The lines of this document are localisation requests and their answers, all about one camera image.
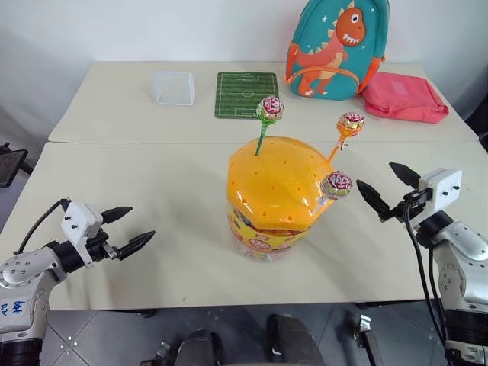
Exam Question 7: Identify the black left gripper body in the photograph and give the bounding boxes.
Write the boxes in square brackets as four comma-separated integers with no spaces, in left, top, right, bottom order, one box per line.
[84,226,120,264]

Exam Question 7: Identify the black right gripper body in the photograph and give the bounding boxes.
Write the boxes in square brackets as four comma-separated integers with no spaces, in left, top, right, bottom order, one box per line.
[377,190,435,226]

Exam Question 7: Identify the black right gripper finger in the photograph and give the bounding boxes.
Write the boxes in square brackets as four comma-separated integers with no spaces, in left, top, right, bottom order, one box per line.
[355,179,390,222]
[388,162,422,188]

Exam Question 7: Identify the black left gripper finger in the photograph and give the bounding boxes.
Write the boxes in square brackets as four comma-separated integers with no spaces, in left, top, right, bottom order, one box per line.
[100,206,134,226]
[116,230,156,262]

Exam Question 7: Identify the clear-stick red-wrapped lollipop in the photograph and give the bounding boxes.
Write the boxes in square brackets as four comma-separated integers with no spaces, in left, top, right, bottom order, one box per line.
[314,170,355,214]

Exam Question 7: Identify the orange-stick lollipop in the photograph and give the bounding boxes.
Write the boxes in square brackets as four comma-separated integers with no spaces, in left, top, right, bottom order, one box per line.
[323,111,365,169]

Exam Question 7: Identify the orange lollipop display jar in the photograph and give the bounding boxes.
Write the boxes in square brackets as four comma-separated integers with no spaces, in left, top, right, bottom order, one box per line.
[226,135,336,264]

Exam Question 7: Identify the green-stick lollipop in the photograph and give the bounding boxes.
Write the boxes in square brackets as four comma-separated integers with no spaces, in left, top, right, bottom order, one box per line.
[254,95,285,157]

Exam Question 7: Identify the pink fabric pouch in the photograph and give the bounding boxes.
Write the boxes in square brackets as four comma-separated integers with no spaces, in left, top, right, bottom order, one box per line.
[360,71,450,124]

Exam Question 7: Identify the black device at table side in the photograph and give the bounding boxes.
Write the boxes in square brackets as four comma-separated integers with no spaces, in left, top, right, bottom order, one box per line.
[0,143,30,189]

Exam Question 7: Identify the dark rounded shape under table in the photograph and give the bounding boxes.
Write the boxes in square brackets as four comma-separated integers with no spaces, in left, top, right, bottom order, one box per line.
[266,313,325,366]
[177,329,224,366]

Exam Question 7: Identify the clear plastic box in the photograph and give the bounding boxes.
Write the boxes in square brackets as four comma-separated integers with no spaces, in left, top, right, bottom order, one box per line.
[151,70,197,106]

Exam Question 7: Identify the teal dinosaur backpack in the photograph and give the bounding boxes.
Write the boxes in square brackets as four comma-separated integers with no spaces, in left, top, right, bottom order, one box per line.
[285,0,391,101]

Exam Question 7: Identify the green soccer field mat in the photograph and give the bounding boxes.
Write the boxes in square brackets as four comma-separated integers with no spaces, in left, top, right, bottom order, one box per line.
[213,70,280,120]

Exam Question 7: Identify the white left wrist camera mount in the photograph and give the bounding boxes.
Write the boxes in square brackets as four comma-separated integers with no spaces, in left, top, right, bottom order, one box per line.
[60,201,104,270]

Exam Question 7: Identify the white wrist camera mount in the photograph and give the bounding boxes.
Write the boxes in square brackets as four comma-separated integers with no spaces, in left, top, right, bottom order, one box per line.
[417,168,463,217]
[60,201,104,270]

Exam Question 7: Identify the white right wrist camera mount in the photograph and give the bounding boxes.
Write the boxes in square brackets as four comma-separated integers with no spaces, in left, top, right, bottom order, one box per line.
[417,168,463,217]

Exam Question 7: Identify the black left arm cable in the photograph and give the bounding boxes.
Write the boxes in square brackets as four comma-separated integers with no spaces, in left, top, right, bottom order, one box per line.
[13,197,72,255]

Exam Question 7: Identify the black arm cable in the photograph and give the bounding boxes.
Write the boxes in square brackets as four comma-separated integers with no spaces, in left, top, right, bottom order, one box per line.
[13,197,72,255]
[404,201,450,344]

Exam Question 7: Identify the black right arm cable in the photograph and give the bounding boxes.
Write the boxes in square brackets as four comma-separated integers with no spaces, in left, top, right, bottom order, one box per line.
[404,201,450,344]

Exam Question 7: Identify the metal table leg bracket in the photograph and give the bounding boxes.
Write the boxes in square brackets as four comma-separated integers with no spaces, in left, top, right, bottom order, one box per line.
[352,314,382,366]

